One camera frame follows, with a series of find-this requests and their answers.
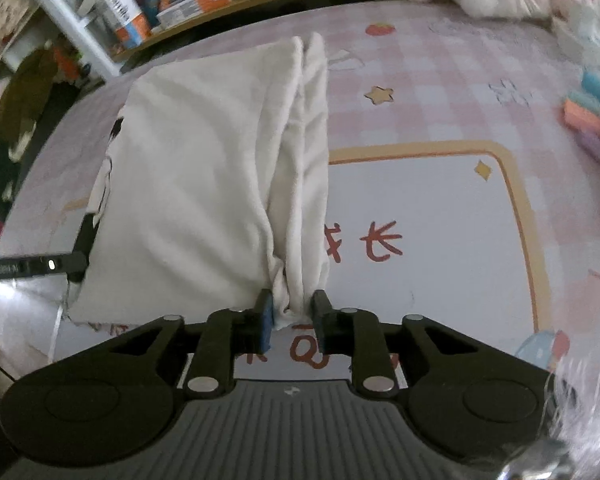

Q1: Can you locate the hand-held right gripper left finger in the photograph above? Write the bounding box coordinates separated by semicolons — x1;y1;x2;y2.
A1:
105;288;275;401

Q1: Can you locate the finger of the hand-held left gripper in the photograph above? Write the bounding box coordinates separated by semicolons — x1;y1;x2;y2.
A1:
67;212;99;284

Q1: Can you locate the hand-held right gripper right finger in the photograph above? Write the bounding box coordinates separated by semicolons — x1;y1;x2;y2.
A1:
311;289;491;400

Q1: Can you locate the white t-shirt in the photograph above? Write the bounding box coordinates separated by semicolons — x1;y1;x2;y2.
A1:
67;32;331;332

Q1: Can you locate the brown plush toy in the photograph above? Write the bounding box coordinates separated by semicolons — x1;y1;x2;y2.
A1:
0;47;57;166

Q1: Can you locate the orange toy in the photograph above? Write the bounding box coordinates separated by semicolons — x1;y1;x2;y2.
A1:
52;45;82;82

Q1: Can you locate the white bed ladder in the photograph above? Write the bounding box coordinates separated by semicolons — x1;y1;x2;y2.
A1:
10;0;122;79

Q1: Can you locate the white book orange band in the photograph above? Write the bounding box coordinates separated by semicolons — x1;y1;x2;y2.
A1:
97;0;152;50

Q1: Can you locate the white orange flat book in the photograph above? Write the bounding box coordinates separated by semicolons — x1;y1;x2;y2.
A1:
156;0;238;30

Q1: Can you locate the clear plastic wrap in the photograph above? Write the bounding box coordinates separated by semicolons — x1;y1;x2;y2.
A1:
545;330;600;480

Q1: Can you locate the wooden bookshelf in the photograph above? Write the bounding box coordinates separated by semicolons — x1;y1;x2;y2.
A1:
112;0;398;61

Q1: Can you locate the pastel striped plush toy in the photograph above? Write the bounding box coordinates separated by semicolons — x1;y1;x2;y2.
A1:
562;70;600;171

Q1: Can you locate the white cable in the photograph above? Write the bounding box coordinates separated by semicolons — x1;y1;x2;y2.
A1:
50;280;74;362

